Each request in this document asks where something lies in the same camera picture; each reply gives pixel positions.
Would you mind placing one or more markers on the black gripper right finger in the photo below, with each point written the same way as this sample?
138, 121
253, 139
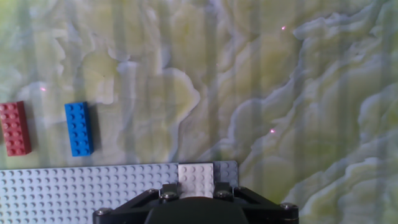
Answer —
264, 208

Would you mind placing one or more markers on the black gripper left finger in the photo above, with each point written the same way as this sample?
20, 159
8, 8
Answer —
130, 208

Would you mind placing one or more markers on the white Lego plate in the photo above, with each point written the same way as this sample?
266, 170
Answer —
196, 179

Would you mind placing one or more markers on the large grey Lego baseplate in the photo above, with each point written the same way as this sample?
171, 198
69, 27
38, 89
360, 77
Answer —
62, 193

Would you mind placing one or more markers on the blue Lego brick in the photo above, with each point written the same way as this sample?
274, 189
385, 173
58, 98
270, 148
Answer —
78, 129

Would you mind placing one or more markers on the red Lego brick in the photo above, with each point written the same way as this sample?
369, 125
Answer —
14, 128

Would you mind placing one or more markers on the green marble pattern mat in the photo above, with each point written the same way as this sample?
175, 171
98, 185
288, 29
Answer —
280, 93

